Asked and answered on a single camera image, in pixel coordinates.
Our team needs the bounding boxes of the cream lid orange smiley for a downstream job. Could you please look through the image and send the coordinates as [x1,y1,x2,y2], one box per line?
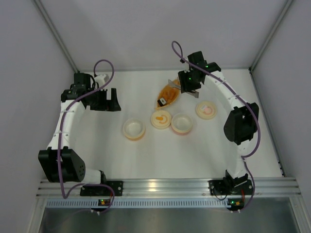
[151,110,172,130]

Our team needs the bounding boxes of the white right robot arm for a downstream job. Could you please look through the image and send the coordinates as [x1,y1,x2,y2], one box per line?
[178,51,261,188]

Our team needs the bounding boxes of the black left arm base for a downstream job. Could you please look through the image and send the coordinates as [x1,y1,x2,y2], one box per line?
[80,180,123,197]

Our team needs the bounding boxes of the cream bowl pink base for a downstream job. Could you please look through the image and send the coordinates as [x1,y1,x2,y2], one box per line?
[171,113,193,135]

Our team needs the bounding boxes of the aluminium mounting rail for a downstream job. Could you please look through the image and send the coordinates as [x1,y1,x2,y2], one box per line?
[36,178,301,198]

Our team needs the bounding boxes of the metal serving tongs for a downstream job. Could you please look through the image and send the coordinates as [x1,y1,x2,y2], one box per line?
[168,80,199,98]

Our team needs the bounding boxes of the orange boat-shaped dish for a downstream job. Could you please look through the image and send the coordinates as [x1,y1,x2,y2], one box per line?
[155,84,180,110]

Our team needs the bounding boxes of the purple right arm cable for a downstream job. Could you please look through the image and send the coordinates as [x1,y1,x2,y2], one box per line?
[171,40,262,214]

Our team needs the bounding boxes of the aluminium frame post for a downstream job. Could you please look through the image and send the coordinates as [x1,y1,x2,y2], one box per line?
[31,0,80,73]
[248,0,295,74]

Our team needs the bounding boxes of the black white sushi piece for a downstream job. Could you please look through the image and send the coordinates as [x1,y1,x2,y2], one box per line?
[157,98,168,107]

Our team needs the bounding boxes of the grey slotted cable duct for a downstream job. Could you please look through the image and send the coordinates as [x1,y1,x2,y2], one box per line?
[46,198,241,208]

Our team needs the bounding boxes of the left aluminium frame post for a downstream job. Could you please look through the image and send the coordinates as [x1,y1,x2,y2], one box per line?
[31,0,80,73]

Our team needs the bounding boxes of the cream bowl orange base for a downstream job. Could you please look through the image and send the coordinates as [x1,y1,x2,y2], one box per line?
[122,118,146,141]

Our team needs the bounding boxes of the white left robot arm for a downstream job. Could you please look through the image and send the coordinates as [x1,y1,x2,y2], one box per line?
[38,73,121,184]

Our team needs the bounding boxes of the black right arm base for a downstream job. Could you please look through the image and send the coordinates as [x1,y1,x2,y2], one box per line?
[208,179,254,197]

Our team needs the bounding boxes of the cream lid pink smiley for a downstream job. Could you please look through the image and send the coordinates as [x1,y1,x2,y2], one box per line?
[195,101,217,120]

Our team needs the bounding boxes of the right aluminium frame post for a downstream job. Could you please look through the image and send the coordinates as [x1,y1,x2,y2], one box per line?
[248,0,295,74]

